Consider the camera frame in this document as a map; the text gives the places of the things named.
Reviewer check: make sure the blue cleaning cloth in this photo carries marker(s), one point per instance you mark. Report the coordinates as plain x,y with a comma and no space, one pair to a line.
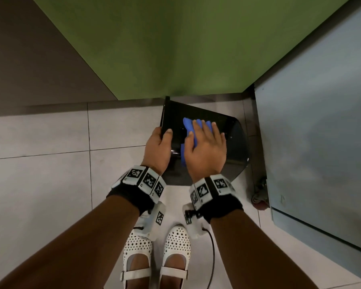
188,124

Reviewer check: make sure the white perforated shoe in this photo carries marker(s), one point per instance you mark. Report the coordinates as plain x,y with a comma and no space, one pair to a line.
177,240
135,246

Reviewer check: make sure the grey cabinet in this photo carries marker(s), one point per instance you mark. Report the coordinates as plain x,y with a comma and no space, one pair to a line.
319,147

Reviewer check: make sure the black plastic waste bin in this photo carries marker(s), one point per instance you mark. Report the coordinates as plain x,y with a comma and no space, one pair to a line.
233,147

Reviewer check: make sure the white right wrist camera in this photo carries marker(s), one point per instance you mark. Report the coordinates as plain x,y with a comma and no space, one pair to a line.
197,230

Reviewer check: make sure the caster wheel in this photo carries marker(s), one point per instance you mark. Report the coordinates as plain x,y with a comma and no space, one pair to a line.
260,198

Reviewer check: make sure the black left wristband with markers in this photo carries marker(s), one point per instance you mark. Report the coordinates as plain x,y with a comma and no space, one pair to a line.
129,195

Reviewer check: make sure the person's right hand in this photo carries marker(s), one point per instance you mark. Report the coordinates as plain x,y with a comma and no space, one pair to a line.
206,156

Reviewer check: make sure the black right wristband with markers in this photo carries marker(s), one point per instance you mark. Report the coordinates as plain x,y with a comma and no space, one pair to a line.
222,207

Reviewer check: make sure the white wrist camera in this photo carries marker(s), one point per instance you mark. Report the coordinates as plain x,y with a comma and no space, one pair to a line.
197,230
152,225

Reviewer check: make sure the black wristband with markers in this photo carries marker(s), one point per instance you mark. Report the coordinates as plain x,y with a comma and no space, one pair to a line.
129,195
222,207

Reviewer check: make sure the white perforated right shoe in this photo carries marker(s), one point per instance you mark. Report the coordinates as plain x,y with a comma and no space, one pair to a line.
177,240

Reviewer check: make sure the white perforated left shoe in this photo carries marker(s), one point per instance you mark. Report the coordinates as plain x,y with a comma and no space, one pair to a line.
135,246

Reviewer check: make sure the person's left forearm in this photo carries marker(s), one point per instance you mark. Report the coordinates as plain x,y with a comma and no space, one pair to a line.
78,249

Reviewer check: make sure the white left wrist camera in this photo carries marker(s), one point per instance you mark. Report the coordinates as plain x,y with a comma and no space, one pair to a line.
152,225

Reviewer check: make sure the person's left hand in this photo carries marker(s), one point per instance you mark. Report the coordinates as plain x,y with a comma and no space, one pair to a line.
156,153

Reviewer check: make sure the person's right forearm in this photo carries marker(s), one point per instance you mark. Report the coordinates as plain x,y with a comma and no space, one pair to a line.
252,252

